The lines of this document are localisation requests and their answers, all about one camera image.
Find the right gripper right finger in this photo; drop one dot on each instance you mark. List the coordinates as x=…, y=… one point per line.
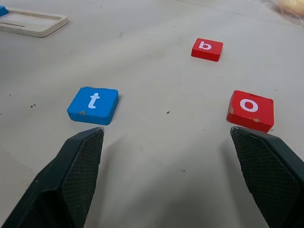
x=268, y=171

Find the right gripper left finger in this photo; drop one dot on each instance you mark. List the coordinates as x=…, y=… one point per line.
x=71, y=180

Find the red letter o tile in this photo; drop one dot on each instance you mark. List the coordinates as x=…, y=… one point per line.
x=263, y=111

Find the blue letter t tile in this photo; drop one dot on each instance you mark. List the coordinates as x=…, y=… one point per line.
x=105, y=104

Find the red letter b tile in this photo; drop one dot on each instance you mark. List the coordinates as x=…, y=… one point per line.
x=213, y=51

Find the row of letter blocks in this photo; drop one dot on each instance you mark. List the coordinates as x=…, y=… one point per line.
x=35, y=25

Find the beige table cover sheet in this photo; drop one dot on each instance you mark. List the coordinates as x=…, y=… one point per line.
x=152, y=83

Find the clear plastic bag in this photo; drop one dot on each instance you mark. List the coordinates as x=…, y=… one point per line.
x=285, y=14

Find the pale round bun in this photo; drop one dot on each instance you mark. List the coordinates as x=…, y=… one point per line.
x=292, y=4

